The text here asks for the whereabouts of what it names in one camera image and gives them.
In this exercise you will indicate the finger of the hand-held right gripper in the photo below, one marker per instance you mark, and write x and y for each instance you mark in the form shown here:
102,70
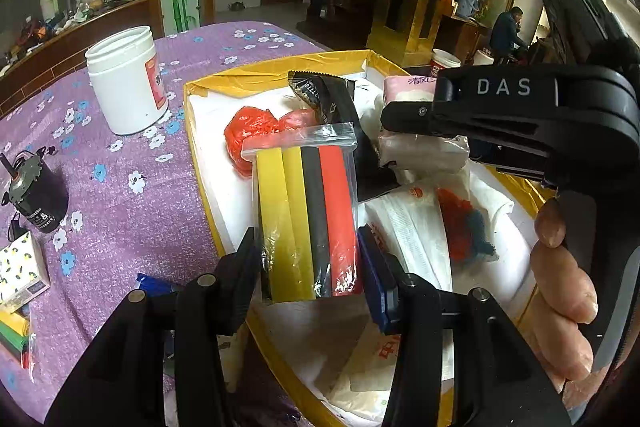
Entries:
415,117
520,167

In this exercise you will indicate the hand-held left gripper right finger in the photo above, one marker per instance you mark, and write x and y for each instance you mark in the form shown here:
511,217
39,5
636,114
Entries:
377,277

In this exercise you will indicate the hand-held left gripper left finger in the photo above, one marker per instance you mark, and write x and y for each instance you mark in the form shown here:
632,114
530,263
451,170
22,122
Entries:
240,277

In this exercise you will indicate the pink white tissue pack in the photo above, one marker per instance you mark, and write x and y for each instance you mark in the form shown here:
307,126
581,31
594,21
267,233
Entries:
415,152

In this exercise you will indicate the stained white cloth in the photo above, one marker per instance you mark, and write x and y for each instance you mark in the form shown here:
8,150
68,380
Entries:
492,202

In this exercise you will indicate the blue white patterned bag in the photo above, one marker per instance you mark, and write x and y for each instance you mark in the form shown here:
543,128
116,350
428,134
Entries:
152,284

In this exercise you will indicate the zip bag yellow black red strips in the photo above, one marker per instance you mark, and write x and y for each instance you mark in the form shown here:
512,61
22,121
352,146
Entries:
305,212

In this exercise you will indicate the white tray with yellow tape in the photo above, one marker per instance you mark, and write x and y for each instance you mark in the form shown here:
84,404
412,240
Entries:
220,187

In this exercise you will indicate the lemon print tissue box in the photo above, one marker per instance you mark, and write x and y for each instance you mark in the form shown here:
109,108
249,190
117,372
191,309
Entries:
20,269

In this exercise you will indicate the zip bag with green strips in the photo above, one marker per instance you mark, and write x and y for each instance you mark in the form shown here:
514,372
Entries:
15,337

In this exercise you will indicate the person's right hand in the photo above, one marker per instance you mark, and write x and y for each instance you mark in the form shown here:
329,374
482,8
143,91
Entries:
560,292

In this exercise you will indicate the white packet with orange logo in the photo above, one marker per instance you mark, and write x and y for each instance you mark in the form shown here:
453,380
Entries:
415,232

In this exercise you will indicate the white and red bucket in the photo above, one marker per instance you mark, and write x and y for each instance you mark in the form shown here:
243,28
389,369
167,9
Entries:
444,62

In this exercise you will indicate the blue and red knit cloth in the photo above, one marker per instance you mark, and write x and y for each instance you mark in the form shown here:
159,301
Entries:
465,227

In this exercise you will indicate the black snack packet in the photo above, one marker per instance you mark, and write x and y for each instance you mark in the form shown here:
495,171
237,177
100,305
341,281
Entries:
330,104

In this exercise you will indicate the wooden side desk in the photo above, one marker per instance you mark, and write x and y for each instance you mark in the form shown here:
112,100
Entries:
465,37

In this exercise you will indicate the white plastic shopping bag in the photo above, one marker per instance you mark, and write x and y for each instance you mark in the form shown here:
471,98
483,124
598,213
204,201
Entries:
360,387

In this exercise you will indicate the blue backpack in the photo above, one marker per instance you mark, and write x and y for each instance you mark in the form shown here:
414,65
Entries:
466,2

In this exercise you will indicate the purple floral tablecloth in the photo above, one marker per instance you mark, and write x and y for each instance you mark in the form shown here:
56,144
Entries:
125,207

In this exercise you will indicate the red plastic bag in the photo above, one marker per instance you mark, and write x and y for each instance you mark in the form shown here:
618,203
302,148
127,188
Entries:
255,132

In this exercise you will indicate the pair of dark shoes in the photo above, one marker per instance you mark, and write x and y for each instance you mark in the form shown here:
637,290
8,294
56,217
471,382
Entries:
236,6

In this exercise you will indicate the small black electric motor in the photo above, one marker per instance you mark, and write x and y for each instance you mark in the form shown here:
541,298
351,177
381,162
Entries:
35,199

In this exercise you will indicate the white plastic jar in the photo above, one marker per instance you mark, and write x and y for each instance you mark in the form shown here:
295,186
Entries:
125,82

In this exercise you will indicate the wooden sideboard cabinet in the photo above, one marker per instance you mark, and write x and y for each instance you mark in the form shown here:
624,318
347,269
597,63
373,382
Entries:
60,52

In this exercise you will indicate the pile of assorted clutter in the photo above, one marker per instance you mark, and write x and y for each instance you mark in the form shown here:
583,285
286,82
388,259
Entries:
80,7

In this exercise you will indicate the white plastic jug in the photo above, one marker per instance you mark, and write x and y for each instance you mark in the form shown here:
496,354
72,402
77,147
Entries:
48,4

